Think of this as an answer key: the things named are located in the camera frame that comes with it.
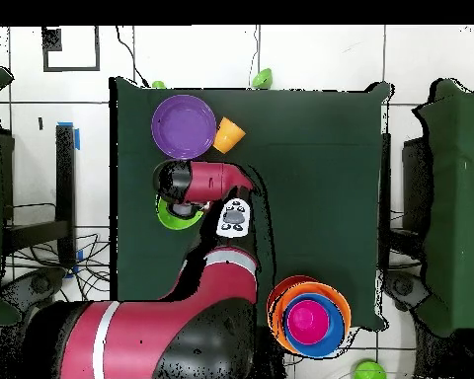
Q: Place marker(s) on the large green plastic bowl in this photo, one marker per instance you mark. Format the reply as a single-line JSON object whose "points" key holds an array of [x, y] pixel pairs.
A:
{"points": [[173, 223]]}

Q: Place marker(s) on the red-orange plastic bowl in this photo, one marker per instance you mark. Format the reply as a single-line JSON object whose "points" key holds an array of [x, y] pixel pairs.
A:
{"points": [[282, 286]]}

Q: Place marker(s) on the large orange plastic bowl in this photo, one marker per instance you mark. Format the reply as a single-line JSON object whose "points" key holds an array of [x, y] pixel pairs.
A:
{"points": [[277, 319]]}

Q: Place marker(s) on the pink plastic bowl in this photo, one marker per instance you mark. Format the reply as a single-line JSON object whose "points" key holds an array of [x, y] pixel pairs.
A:
{"points": [[308, 321]]}

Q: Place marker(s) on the blue plastic bowl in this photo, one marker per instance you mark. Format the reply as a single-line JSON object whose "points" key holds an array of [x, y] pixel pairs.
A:
{"points": [[335, 327]]}

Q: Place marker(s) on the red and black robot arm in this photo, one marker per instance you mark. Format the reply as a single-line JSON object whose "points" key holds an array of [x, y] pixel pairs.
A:
{"points": [[142, 339]]}

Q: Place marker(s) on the orange plastic cup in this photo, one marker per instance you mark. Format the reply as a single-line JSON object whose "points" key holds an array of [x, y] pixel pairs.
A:
{"points": [[227, 136]]}

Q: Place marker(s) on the purple plastic bowl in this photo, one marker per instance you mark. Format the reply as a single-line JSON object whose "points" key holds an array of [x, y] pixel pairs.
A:
{"points": [[183, 127]]}

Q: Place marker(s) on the dark green tablecloth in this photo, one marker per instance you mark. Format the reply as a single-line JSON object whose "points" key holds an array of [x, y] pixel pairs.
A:
{"points": [[320, 197]]}

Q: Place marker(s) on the green round object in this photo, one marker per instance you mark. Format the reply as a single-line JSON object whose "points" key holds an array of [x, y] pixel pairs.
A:
{"points": [[158, 84], [369, 372]]}

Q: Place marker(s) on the small green plastic bowl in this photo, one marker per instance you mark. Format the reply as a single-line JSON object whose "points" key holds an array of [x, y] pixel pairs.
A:
{"points": [[262, 78]]}

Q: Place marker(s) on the black wheeled base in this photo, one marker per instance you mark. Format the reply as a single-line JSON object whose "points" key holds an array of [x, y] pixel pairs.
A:
{"points": [[39, 284], [403, 286]]}

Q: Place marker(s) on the black frame stand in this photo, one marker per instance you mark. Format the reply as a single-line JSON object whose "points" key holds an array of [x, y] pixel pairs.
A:
{"points": [[65, 177]]}

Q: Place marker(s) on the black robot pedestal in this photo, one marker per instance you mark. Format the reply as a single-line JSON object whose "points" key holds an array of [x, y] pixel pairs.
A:
{"points": [[272, 355]]}

